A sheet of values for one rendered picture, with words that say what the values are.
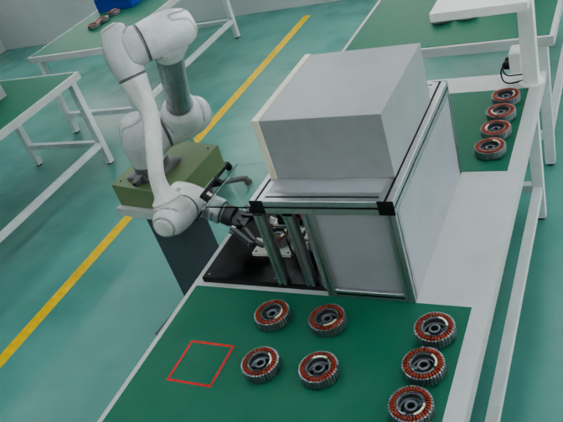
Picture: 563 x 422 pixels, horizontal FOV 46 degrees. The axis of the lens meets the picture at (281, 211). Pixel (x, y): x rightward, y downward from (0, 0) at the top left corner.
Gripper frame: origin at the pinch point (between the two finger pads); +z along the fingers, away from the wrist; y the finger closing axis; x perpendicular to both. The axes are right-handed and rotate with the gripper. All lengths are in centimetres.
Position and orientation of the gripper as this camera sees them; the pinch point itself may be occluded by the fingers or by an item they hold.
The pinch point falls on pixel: (276, 235)
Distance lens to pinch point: 232.1
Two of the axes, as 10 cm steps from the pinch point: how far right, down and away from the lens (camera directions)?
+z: 9.1, 3.9, -1.6
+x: 1.7, -6.9, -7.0
